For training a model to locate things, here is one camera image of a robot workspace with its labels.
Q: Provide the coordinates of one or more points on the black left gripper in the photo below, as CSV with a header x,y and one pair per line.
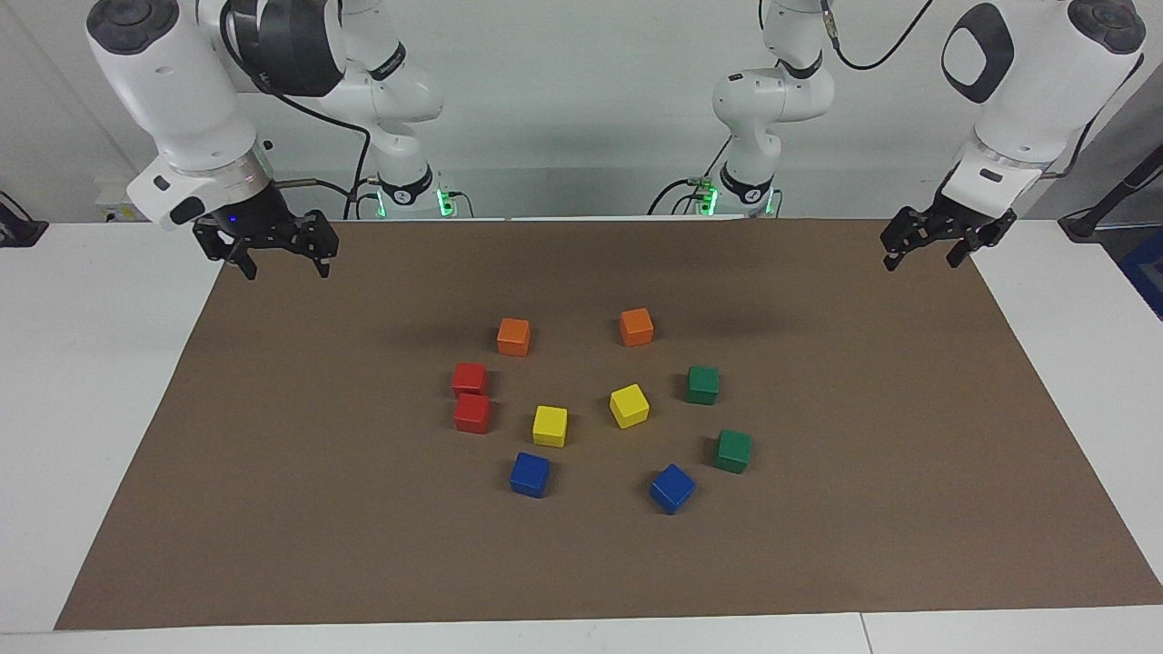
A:
x,y
963,216

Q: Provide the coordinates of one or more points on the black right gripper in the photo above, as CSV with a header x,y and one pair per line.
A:
x,y
259,222

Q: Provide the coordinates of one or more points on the red wooden cube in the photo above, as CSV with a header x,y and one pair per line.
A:
x,y
470,381
472,415

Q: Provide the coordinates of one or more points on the green wooden cube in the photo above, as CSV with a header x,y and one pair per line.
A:
x,y
702,386
732,452

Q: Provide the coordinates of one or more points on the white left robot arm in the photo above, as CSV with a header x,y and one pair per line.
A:
x,y
1045,82

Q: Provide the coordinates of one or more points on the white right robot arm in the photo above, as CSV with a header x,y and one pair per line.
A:
x,y
182,82

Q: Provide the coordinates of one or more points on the black stand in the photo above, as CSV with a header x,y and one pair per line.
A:
x,y
1086,223

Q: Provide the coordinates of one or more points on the green lit base connector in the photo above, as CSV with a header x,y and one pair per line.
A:
x,y
707,195
445,202

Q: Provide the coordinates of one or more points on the blue crate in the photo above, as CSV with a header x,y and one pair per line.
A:
x,y
1147,272

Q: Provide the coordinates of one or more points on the black clamp base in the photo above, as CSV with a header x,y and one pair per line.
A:
x,y
18,232

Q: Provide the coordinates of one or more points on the brown table mat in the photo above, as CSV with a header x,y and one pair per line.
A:
x,y
273,500

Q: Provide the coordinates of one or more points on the orange wooden cube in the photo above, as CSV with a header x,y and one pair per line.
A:
x,y
636,328
513,338

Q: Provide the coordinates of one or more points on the yellow wooden cube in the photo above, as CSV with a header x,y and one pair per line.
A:
x,y
629,406
550,427

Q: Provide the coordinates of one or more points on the blue wooden cube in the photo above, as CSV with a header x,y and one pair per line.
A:
x,y
672,489
530,476

